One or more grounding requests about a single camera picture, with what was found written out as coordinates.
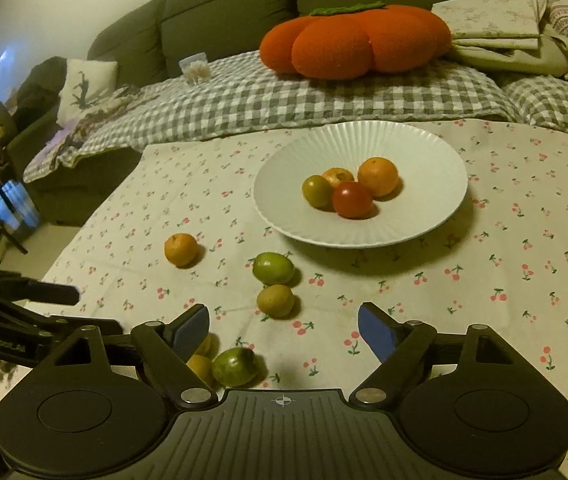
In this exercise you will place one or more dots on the white embroidered small pillow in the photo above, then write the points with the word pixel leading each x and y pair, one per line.
pixel 87 83

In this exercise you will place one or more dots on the white ribbed plate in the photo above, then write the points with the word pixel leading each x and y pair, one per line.
pixel 432 184

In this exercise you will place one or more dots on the grey checkered blanket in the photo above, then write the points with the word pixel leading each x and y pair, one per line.
pixel 245 96

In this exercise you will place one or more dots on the red tomato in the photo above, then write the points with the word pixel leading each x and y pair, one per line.
pixel 351 200

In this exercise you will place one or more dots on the yellow-green small fruit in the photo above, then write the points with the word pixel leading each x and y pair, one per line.
pixel 276 301

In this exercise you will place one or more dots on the green round fruit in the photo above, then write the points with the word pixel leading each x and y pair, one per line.
pixel 272 268

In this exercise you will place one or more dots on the large orange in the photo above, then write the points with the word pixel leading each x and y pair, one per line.
pixel 379 175

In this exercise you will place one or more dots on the cherry print tablecloth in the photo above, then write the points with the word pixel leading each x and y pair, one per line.
pixel 501 260

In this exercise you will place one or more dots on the small yellow fruit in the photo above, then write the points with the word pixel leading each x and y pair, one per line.
pixel 201 364

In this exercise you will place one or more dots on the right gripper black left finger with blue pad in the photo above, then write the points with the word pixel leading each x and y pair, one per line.
pixel 165 350

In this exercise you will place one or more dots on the small orange-yellow persimmon fruit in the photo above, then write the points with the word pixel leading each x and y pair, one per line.
pixel 337 175

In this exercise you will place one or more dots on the small mandarin orange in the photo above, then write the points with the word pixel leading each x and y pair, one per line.
pixel 181 249

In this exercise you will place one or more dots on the clear box of swabs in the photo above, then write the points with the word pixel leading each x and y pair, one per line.
pixel 195 68

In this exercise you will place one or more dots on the orange pumpkin cushion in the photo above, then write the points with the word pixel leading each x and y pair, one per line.
pixel 347 43

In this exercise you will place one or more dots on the folded floral beige sheet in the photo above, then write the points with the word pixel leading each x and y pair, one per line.
pixel 504 36

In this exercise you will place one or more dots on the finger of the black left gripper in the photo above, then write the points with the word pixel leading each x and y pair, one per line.
pixel 14 286

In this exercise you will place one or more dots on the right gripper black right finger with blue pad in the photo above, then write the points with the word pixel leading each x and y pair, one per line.
pixel 401 349

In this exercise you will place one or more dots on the small green fruit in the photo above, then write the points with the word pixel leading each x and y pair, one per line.
pixel 318 192

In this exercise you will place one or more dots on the dark green sofa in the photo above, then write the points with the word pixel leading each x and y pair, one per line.
pixel 146 43

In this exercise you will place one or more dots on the dark green tomato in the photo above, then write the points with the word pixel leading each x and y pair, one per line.
pixel 235 367

